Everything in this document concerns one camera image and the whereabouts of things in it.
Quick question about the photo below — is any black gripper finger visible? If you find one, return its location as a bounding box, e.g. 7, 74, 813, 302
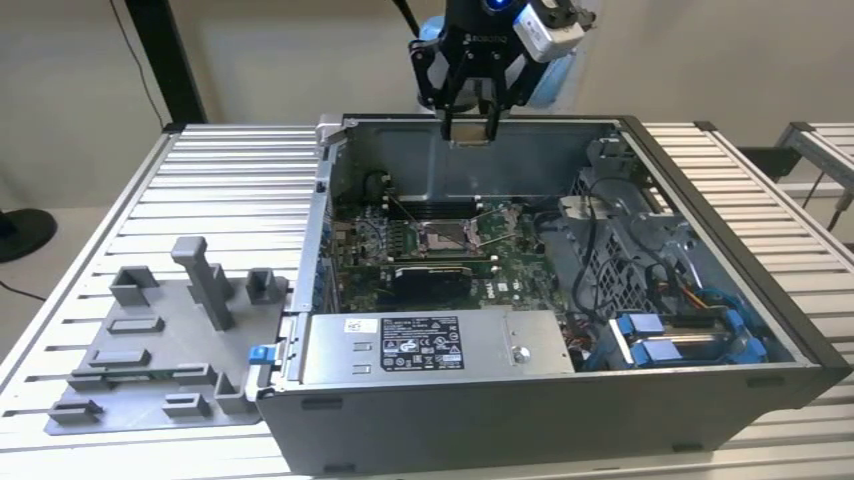
481, 49, 536, 144
407, 37, 469, 144

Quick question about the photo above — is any CPU silver square plate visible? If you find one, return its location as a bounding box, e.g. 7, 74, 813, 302
447, 122, 494, 149

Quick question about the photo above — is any black RAM slot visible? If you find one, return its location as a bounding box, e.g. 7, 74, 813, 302
390, 196, 483, 207
390, 205, 483, 220

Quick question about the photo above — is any CPU socket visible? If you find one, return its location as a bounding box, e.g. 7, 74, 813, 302
417, 219, 479, 256

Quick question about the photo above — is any RAM slot with stick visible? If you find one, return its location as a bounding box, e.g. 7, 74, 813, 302
390, 254, 499, 266

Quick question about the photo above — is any silver case corner latch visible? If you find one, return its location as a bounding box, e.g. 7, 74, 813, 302
314, 113, 353, 146

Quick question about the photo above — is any green motherboard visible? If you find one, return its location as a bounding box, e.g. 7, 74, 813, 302
330, 199, 576, 314

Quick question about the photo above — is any black graphics card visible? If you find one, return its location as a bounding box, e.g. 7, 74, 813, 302
390, 264, 475, 306

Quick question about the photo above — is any grey perforated disk bay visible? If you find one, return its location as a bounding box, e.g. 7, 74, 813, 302
544, 167, 709, 321

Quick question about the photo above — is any black block between tables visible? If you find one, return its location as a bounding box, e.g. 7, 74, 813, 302
737, 146, 800, 179

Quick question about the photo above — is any blue disk carrier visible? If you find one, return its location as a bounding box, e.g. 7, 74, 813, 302
630, 337, 682, 366
617, 312, 666, 336

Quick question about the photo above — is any slatted metal side table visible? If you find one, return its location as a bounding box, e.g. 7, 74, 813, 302
777, 119, 854, 246

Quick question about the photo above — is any silver power supply unit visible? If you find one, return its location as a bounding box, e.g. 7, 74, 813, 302
297, 309, 577, 386

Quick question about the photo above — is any grey plastic parts rack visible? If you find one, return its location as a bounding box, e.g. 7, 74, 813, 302
43, 237, 295, 436

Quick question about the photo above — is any black open PC case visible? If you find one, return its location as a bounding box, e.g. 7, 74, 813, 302
255, 113, 854, 475

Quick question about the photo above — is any black round monitor foot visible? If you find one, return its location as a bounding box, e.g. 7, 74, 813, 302
0, 208, 59, 264

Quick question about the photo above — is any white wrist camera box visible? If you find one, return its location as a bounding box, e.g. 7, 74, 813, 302
511, 0, 594, 65

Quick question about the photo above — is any black cable behind arm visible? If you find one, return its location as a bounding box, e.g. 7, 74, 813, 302
393, 0, 426, 39

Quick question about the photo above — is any thin wire locking lever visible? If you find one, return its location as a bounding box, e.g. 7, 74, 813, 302
390, 193, 423, 226

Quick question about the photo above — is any metal socket cover frame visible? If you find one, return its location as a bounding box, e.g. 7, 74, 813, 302
466, 207, 529, 246

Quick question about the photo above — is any black wire in case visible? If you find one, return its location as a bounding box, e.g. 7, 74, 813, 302
572, 177, 676, 321

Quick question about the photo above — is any thin black floor cable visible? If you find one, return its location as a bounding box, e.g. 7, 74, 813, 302
0, 279, 46, 301

